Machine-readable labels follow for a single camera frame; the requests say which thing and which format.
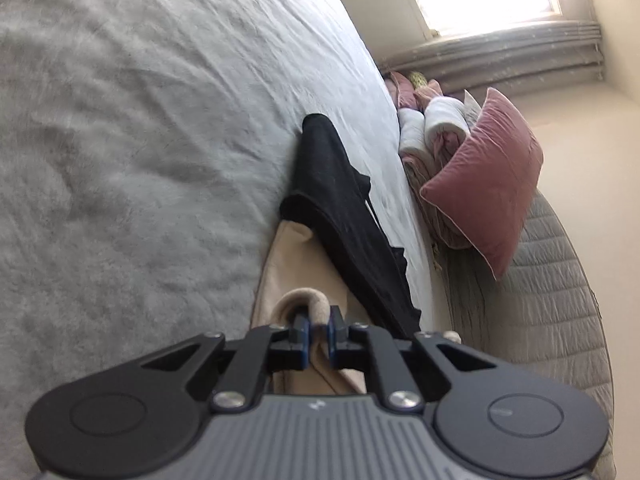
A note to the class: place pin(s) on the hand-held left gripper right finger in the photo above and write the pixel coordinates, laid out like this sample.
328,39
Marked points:
334,335

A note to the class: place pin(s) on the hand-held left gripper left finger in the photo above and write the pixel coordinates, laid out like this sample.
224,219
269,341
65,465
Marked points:
302,335

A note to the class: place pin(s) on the beige printed shirt black sleeves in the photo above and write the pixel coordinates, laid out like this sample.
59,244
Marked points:
295,260

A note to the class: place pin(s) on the grey quilted headboard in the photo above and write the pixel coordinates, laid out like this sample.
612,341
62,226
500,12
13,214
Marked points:
540,310

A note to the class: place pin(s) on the pink pillow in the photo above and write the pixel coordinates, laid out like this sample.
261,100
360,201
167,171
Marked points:
485,180

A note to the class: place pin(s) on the folded grey pink quilt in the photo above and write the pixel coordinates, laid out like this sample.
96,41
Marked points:
435,130

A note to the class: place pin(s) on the bed with grey sheet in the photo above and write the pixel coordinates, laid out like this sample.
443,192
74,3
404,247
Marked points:
150,135

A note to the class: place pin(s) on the yellow-green cloth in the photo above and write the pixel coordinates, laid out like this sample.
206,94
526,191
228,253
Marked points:
417,79

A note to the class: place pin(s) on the grey curtain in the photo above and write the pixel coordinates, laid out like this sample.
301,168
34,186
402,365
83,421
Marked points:
500,55

